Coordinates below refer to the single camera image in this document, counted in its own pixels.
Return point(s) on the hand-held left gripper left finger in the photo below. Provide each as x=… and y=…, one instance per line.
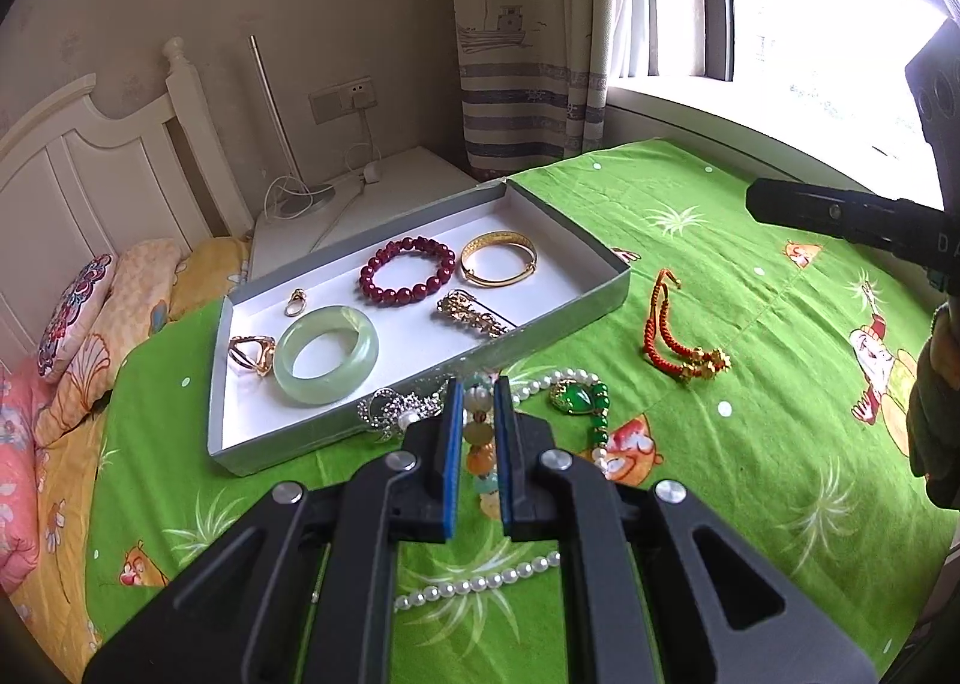
x=452, y=459

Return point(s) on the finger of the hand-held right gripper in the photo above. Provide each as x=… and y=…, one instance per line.
x=825, y=211

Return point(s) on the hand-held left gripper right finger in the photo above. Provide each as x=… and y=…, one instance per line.
x=504, y=459

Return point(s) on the grey cardboard box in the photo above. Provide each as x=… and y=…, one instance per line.
x=420, y=324

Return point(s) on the pale green jade bangle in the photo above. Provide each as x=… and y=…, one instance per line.
x=330, y=316

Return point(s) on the gold bangle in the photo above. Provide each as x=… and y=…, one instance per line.
x=499, y=240

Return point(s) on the person's right hand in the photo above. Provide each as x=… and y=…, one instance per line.
x=934, y=414

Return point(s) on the silver rhinestone brooch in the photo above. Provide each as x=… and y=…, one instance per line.
x=390, y=408

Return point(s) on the bright window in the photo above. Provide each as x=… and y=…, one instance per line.
x=810, y=31

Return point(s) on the white nightstand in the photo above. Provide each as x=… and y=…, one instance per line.
x=420, y=174

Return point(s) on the beige striped curtain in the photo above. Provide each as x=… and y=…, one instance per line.
x=517, y=54

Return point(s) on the peach patterned pillow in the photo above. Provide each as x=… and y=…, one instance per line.
x=127, y=301

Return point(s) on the floral pillows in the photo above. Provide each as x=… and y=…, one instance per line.
x=67, y=504

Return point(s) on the thin pole desk lamp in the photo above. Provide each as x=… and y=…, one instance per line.
x=274, y=114

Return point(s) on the embroidered flower pillow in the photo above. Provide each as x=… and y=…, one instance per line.
x=75, y=316

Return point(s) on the pink floral quilt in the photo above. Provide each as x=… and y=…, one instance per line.
x=19, y=489

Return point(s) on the cream wooden headboard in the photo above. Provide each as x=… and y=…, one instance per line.
x=112, y=174

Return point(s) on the white wall socket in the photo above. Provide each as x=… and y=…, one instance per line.
x=330, y=105

